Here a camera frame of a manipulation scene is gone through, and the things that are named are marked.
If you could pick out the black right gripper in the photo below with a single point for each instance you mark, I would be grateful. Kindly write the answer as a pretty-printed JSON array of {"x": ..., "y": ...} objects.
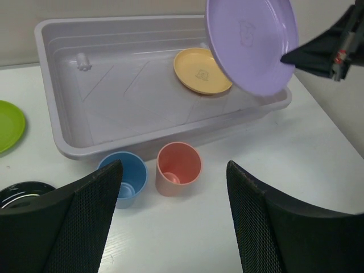
[{"x": 332, "y": 53}]

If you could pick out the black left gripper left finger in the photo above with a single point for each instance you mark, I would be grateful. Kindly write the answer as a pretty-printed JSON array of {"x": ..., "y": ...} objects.
[{"x": 65, "y": 230}]

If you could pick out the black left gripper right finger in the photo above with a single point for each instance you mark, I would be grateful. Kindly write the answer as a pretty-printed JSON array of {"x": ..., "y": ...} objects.
[{"x": 276, "y": 232}]

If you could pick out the purple plate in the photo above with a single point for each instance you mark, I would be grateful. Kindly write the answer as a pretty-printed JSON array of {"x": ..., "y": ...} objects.
[{"x": 248, "y": 38}]

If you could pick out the yellow plate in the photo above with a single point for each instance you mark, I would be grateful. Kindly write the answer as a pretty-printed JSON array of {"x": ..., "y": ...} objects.
[{"x": 197, "y": 69}]

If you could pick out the lavender plastic bin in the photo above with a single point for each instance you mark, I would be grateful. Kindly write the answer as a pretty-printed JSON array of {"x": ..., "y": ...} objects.
[{"x": 110, "y": 86}]

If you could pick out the black plate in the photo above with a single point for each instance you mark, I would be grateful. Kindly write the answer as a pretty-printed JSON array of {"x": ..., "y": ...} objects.
[{"x": 20, "y": 194}]

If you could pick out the blue cup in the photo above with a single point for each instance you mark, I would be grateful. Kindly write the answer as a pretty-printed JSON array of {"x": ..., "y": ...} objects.
[{"x": 134, "y": 178}]

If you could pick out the pink cup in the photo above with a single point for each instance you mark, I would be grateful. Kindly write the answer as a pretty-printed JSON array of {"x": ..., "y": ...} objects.
[{"x": 178, "y": 165}]

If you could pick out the green plate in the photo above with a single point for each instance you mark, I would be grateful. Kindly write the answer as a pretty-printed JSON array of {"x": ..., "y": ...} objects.
[{"x": 13, "y": 125}]

